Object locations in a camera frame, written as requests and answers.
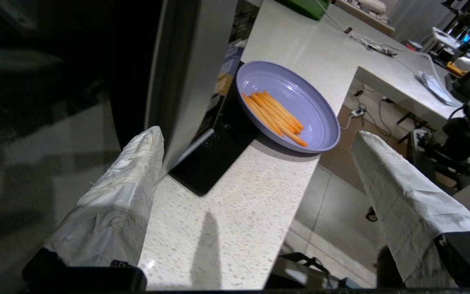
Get purple round plate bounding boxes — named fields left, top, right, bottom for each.
left=236, top=60, right=341, bottom=154

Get green plastic tray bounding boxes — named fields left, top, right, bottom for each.
left=278, top=0, right=331, bottom=21

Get dark glass microwave door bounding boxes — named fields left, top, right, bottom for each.
left=0, top=0, right=239, bottom=294

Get white paper stack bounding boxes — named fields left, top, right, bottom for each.
left=415, top=70, right=462, bottom=107

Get long thin orange french fry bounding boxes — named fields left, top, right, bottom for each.
left=274, top=118, right=309, bottom=148

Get beige wooden table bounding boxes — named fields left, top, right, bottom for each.
left=333, top=0, right=395, bottom=38

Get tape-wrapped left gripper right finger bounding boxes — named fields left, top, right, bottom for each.
left=351, top=131, right=470, bottom=288

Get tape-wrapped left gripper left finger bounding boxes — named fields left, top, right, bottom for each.
left=22, top=125, right=165, bottom=291

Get silver Panasonic microwave oven body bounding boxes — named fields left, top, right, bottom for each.
left=170, top=0, right=262, bottom=172

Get black induction cooktop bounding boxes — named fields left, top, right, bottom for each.
left=169, top=61, right=260, bottom=197

